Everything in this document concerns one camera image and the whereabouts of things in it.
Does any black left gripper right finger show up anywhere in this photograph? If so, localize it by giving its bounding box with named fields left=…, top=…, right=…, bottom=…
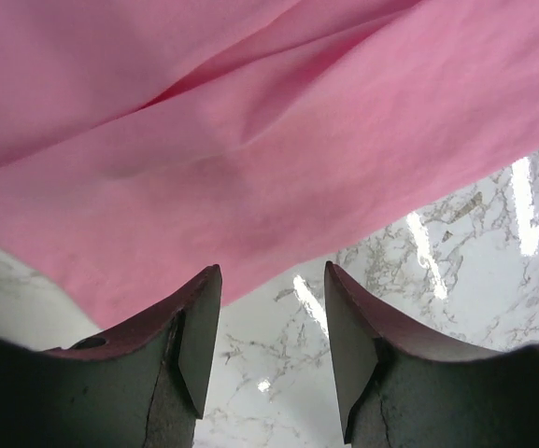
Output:
left=324, top=263, right=539, bottom=447

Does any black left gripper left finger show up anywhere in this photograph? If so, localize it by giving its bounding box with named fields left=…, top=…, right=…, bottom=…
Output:
left=0, top=265, right=222, bottom=447

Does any pink t shirt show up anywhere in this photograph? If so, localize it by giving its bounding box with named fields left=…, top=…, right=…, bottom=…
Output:
left=0, top=1, right=539, bottom=328

